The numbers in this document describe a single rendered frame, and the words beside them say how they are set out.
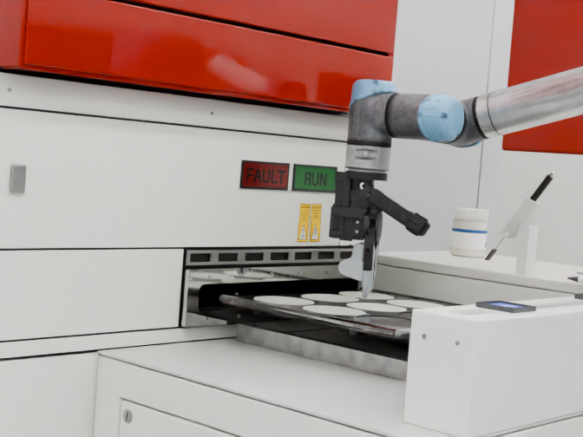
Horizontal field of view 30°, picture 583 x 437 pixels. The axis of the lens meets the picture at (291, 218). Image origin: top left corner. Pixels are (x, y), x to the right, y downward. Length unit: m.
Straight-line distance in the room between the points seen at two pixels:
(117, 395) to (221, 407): 0.22
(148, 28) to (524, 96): 0.62
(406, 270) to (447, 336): 0.72
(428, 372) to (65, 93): 0.66
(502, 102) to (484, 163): 3.33
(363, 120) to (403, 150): 2.84
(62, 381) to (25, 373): 0.07
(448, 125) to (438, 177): 3.11
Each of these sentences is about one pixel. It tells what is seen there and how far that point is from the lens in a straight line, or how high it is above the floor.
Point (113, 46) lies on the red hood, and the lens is 1.59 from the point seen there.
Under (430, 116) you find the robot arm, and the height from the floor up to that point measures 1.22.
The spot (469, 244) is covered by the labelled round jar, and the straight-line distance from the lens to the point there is 2.18.
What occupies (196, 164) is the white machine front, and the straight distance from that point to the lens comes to 1.77.
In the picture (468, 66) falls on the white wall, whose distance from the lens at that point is 5.02.
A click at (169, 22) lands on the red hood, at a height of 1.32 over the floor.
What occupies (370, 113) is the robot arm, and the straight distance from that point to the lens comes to 1.81.
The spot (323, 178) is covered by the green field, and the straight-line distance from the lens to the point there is 1.99.
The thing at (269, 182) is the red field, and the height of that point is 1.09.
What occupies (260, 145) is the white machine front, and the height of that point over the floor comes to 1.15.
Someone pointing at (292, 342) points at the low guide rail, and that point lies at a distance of 1.75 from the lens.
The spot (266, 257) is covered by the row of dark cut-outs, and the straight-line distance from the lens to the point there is 1.90.
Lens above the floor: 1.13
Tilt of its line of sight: 3 degrees down
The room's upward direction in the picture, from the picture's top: 4 degrees clockwise
